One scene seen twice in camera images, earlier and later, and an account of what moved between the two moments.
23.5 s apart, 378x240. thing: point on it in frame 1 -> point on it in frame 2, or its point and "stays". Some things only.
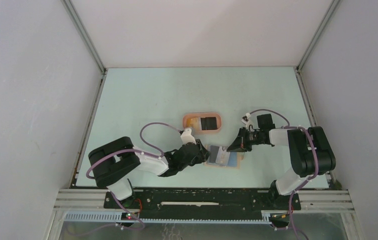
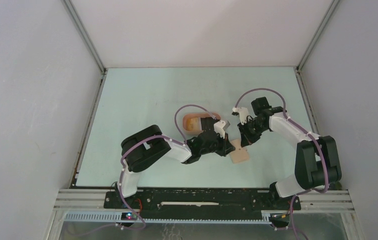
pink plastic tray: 187,115 stays
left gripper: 203,154 -> 226,147
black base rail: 181,203 stays
